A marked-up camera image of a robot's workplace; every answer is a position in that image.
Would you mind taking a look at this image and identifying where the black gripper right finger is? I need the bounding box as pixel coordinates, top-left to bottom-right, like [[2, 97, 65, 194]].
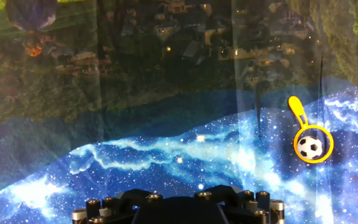
[[194, 185, 286, 224]]

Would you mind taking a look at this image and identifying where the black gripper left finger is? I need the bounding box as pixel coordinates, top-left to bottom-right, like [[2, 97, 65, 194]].
[[71, 188, 164, 224]]

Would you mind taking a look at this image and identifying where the small soccer ball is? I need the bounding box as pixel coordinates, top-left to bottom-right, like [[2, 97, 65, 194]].
[[297, 135, 323, 161]]

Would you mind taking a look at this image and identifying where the printed galaxy landscape tablecloth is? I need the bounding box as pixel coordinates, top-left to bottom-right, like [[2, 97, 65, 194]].
[[0, 0, 358, 224]]

